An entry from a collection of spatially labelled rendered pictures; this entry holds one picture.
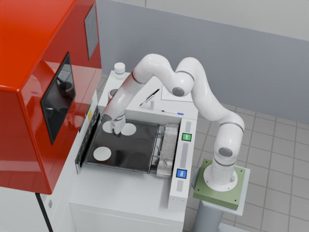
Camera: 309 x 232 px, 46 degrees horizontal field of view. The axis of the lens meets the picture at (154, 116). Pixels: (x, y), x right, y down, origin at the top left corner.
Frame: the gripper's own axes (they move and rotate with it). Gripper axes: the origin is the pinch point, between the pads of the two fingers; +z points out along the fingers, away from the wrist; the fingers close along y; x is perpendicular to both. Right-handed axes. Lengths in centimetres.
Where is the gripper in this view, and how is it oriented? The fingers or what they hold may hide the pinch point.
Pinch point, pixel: (117, 133)
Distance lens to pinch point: 208.9
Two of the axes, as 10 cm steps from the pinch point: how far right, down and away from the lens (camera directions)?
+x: -9.1, -3.2, 2.6
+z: -0.4, 6.9, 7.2
